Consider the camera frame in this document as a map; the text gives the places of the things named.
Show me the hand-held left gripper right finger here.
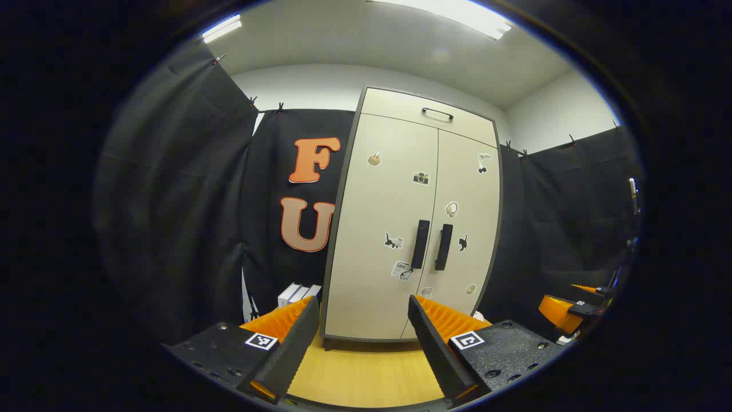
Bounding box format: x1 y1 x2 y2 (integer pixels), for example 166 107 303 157
408 295 567 404

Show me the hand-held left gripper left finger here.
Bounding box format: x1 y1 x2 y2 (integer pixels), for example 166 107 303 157
163 296 320 404

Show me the beige cabinet door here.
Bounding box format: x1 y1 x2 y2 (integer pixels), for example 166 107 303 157
402 129 501 339
325 113 440 339

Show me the beige double-door shoe cabinet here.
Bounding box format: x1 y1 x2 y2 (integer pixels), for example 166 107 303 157
319 86 504 351

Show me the black backdrop cloth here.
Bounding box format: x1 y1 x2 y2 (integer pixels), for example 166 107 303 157
94 40 644 350

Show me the narrow ceiling strip light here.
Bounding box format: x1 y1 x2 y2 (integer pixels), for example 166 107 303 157
201 14 242 43

